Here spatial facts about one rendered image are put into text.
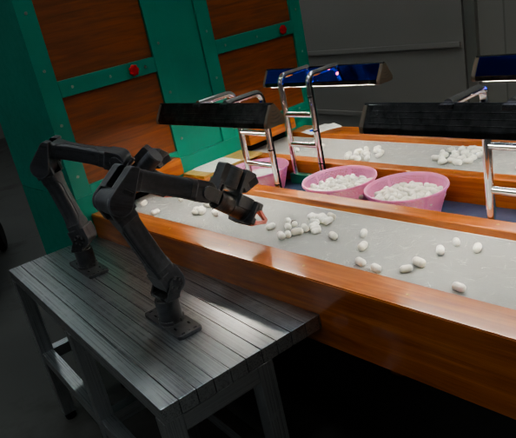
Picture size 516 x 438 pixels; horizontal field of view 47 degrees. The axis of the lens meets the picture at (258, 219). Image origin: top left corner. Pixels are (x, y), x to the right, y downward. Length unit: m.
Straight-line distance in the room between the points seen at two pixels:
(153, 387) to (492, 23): 2.95
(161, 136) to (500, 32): 2.08
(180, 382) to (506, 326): 0.69
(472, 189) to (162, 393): 1.17
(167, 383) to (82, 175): 1.17
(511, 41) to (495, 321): 2.64
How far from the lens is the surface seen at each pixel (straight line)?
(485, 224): 1.65
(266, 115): 1.83
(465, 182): 2.01
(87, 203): 2.38
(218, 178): 1.60
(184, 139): 2.58
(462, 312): 1.27
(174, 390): 1.36
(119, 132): 2.43
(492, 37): 3.78
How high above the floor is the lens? 1.43
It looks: 21 degrees down
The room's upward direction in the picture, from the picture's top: 12 degrees counter-clockwise
